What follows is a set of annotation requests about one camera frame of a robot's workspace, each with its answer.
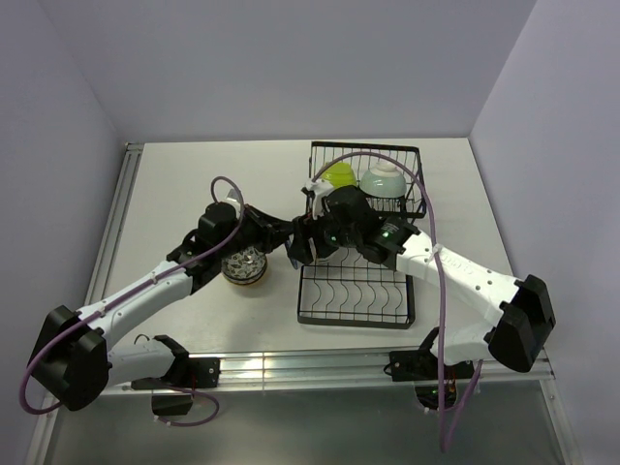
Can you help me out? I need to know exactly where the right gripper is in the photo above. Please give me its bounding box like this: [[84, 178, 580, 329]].
[[289, 203, 360, 264]]

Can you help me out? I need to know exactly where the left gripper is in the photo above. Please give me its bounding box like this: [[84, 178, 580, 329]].
[[217, 203, 294, 260]]

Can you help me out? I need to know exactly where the green square bowl white inside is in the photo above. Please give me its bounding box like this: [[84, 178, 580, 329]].
[[320, 162, 357, 189]]

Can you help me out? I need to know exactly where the teal dashed ceramic bowl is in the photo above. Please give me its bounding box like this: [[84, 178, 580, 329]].
[[359, 160, 407, 199]]

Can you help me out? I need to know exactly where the blue floral small bowl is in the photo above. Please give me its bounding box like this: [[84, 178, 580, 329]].
[[285, 239, 299, 269]]

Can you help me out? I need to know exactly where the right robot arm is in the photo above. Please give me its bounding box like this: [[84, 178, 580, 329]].
[[289, 180, 556, 378]]

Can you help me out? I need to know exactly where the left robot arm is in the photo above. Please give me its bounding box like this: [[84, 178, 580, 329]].
[[24, 201, 294, 411]]

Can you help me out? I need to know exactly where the leaf patterned bowl stack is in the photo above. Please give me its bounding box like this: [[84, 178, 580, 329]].
[[221, 247, 267, 286]]

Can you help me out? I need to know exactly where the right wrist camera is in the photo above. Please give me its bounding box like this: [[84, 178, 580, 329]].
[[302, 178, 335, 220]]

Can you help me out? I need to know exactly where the black wire dish rack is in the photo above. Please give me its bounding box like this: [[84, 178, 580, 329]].
[[296, 141, 426, 329]]

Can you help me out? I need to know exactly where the aluminium frame rail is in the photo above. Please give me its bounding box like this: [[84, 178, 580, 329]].
[[28, 141, 581, 464]]

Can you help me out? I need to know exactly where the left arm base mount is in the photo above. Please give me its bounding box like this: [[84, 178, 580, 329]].
[[131, 357, 221, 427]]

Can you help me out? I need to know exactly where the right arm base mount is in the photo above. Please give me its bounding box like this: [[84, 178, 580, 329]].
[[383, 350, 474, 410]]

